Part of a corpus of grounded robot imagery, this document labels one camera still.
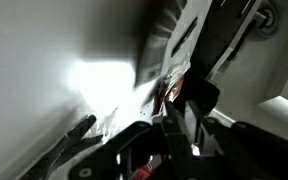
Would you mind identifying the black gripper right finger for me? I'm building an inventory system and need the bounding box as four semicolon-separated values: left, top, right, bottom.
183;99;288;180

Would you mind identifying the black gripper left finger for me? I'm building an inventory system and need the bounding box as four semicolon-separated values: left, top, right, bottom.
68;100;199;180

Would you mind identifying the silver Casio calculator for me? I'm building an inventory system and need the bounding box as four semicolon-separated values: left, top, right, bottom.
133;0;222;118

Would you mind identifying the red soda can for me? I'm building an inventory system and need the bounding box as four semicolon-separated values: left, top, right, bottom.
130;163;163;180

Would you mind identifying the clear plastic wrap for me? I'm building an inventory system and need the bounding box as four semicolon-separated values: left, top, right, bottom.
83;106;120;143

